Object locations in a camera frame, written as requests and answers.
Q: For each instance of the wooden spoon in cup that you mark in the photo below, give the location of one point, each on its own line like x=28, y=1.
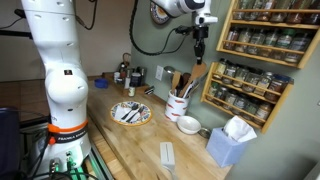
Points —
x=175, y=81

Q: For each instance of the decorative wall plate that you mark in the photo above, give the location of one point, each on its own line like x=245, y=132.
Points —
x=158, y=15

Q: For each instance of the small metal dish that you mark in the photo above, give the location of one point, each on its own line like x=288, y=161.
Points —
x=204, y=132

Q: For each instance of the white small bowl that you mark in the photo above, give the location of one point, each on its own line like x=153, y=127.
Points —
x=188, y=125

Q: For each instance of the metal ladle in cup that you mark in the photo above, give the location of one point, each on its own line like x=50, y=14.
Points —
x=169, y=69

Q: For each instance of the blue tissue box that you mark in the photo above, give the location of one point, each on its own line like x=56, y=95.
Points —
x=227, y=144

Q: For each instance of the white wall outlet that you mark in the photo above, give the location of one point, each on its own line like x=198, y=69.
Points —
x=159, y=72

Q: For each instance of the metal spoon on plate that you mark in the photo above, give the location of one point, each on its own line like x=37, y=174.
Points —
x=134, y=107

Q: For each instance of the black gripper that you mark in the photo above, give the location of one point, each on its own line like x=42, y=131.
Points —
x=199, y=34

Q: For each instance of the metal fork on plate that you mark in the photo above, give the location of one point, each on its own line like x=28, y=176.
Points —
x=132, y=117

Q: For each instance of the tall steel pepper grinder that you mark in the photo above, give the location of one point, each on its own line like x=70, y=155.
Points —
x=127, y=80

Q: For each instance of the white utensil cup orange pattern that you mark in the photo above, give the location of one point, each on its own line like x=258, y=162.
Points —
x=175, y=107

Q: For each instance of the colourful patterned plate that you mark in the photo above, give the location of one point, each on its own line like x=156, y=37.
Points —
x=122, y=108

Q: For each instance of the blue plastic cup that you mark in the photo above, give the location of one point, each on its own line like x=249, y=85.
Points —
x=101, y=83

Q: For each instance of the white spatula on table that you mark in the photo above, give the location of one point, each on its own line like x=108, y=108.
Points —
x=168, y=158

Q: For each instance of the wooden spatula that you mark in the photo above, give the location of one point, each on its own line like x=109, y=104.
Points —
x=197, y=71

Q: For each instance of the wooden wall spice rack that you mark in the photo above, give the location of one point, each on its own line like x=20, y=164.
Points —
x=259, y=61

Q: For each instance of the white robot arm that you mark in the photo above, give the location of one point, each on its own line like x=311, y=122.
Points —
x=53, y=27

